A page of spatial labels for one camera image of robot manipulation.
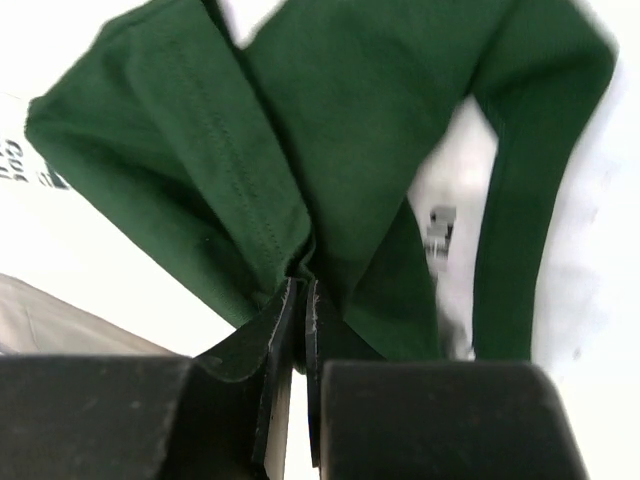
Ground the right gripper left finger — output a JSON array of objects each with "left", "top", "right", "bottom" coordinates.
[{"left": 164, "top": 279, "right": 299, "bottom": 480}]

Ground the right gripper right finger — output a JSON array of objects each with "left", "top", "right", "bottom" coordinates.
[{"left": 304, "top": 280, "right": 384, "bottom": 468}]

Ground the white and green t-shirt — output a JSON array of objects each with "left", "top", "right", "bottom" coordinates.
[{"left": 25, "top": 1, "right": 616, "bottom": 361}]

